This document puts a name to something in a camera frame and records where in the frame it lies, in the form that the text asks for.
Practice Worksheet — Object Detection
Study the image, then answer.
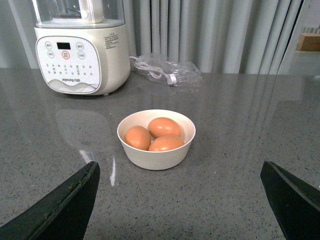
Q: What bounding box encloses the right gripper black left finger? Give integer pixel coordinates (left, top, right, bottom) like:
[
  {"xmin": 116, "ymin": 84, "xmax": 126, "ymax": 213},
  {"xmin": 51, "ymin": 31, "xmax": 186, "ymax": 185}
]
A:
[{"xmin": 0, "ymin": 161, "xmax": 100, "ymax": 240}]

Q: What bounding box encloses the white round bowl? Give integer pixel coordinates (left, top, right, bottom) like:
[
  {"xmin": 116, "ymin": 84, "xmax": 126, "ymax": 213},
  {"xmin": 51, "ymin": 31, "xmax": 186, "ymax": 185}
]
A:
[{"xmin": 117, "ymin": 109, "xmax": 196, "ymax": 171}]

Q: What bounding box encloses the clear plastic bag with cable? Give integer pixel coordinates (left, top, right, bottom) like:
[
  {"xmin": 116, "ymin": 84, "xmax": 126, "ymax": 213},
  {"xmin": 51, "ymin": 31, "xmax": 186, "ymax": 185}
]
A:
[{"xmin": 129, "ymin": 53, "xmax": 204, "ymax": 88}]

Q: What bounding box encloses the white Joyoung soymilk maker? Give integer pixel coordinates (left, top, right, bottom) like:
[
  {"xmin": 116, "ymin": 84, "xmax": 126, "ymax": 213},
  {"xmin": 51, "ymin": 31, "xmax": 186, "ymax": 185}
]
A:
[{"xmin": 32, "ymin": 0, "xmax": 131, "ymax": 96}]

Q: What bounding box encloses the cardboard box on shelf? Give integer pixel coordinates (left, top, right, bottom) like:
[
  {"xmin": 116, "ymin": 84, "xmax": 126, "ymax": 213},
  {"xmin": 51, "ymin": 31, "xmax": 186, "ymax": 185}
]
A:
[{"xmin": 296, "ymin": 33, "xmax": 320, "ymax": 52}]

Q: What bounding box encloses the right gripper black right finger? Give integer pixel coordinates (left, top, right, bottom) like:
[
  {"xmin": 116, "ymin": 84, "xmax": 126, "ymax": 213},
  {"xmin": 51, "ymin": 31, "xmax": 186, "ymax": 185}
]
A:
[{"xmin": 260, "ymin": 161, "xmax": 320, "ymax": 240}]

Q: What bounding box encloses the brown egg in bowl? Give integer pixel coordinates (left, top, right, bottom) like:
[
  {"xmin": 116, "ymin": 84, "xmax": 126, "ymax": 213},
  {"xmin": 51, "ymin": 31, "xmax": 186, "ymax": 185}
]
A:
[
  {"xmin": 147, "ymin": 117, "xmax": 182, "ymax": 139},
  {"xmin": 148, "ymin": 134, "xmax": 185, "ymax": 152},
  {"xmin": 124, "ymin": 125, "xmax": 152, "ymax": 151}
]

